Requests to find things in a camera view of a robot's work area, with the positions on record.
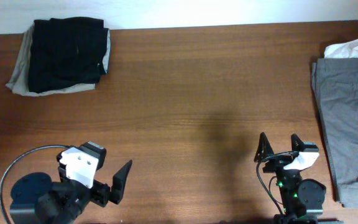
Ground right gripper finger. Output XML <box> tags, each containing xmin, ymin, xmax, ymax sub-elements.
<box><xmin>254</xmin><ymin>132</ymin><xmax>274</xmax><ymax>162</ymax></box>
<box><xmin>291</xmin><ymin>133</ymin><xmax>304</xmax><ymax>152</ymax></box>

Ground white cloth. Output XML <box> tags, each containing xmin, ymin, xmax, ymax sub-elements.
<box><xmin>324</xmin><ymin>39</ymin><xmax>358</xmax><ymax>58</ymax></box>

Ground folded khaki shorts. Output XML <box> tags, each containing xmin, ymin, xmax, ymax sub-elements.
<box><xmin>6</xmin><ymin>25</ymin><xmax>96</xmax><ymax>96</ymax></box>

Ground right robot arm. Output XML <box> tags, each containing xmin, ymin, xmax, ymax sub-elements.
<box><xmin>121</xmin><ymin>127</ymin><xmax>323</xmax><ymax>223</ymax></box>

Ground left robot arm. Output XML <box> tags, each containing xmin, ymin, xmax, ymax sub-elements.
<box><xmin>9</xmin><ymin>172</ymin><xmax>110</xmax><ymax>224</ymax></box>

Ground grey shorts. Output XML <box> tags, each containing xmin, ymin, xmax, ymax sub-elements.
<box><xmin>311</xmin><ymin>58</ymin><xmax>358</xmax><ymax>208</ymax></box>

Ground black shorts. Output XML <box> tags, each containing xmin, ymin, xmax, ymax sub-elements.
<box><xmin>27</xmin><ymin>17</ymin><xmax>111</xmax><ymax>93</ymax></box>

